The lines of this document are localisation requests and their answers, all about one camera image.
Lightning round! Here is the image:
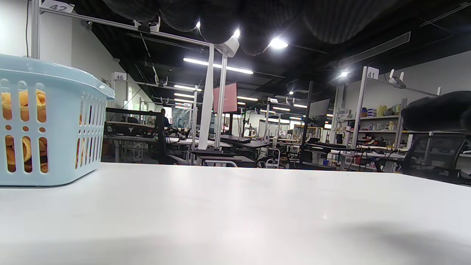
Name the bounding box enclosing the white shelving rack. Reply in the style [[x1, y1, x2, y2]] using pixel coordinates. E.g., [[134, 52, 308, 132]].
[[350, 66, 442, 149]]

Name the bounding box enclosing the round ceiling spotlight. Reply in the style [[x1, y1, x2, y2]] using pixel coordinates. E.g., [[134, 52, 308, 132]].
[[269, 37, 289, 50]]

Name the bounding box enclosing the person's left hand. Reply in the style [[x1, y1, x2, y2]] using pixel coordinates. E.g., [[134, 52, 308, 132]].
[[103, 0, 471, 135]]

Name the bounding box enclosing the white utility cart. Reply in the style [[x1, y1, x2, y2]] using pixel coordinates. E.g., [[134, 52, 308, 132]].
[[204, 160, 239, 168]]

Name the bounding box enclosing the black keyboard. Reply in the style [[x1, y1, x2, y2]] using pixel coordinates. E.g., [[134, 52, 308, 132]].
[[220, 134, 252, 144]]

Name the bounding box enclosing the red hanging panel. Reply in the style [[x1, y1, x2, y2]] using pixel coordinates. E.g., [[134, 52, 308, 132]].
[[213, 82, 238, 113]]

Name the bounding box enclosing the black office chair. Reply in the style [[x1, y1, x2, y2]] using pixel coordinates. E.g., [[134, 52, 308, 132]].
[[401, 132, 471, 183]]

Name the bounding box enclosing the ceiling light tube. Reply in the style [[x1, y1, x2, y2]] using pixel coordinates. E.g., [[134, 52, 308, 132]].
[[183, 57, 254, 75]]

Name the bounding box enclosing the light blue plastic basket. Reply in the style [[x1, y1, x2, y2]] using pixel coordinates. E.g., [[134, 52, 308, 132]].
[[0, 54, 116, 187]]

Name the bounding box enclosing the black side table top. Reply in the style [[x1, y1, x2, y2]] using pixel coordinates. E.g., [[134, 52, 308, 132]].
[[188, 148, 237, 157]]

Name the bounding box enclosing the white round pillar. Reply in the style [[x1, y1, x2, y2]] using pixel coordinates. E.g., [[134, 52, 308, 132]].
[[196, 36, 240, 152]]

